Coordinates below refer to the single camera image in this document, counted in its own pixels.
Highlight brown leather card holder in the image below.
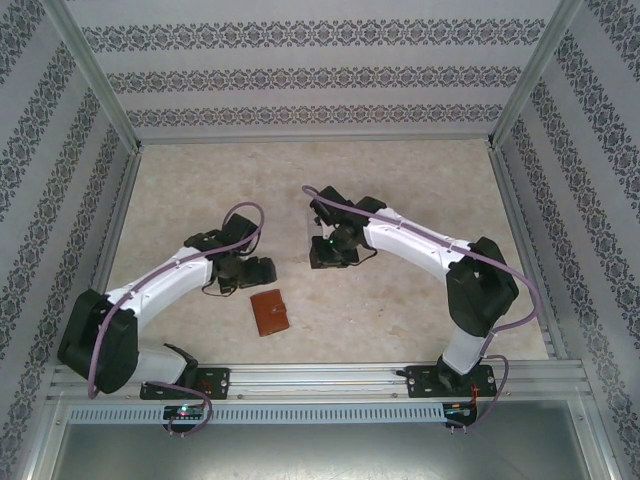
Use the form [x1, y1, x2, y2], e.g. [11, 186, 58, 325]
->
[249, 288, 291, 338]

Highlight small controller circuit board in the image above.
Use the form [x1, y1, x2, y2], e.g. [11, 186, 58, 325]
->
[162, 403, 207, 425]
[443, 399, 480, 427]

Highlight grey metal sheet panel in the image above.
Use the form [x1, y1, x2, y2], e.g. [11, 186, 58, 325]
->
[57, 423, 591, 480]

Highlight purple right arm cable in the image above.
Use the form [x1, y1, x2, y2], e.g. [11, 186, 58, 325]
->
[301, 184, 546, 435]

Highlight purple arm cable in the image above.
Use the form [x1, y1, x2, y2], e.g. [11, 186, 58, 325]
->
[87, 201, 265, 435]
[301, 184, 546, 435]

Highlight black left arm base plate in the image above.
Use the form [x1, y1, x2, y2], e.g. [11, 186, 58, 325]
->
[139, 367, 232, 401]

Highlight aluminium mounting rail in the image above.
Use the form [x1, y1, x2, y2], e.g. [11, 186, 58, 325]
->
[48, 362, 587, 401]

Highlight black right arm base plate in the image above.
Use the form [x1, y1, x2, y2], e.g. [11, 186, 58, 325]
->
[405, 364, 494, 399]

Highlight aluminium table side rail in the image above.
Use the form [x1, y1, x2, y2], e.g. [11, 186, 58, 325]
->
[487, 142, 570, 362]

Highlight slotted grey cable duct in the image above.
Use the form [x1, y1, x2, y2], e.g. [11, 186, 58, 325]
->
[67, 402, 447, 425]

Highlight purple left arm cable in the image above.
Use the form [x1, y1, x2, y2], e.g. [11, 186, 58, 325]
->
[87, 201, 265, 435]

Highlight aluminium frame post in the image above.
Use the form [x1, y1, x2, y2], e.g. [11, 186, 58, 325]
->
[571, 397, 615, 480]
[38, 0, 146, 151]
[484, 0, 587, 151]
[27, 397, 71, 480]

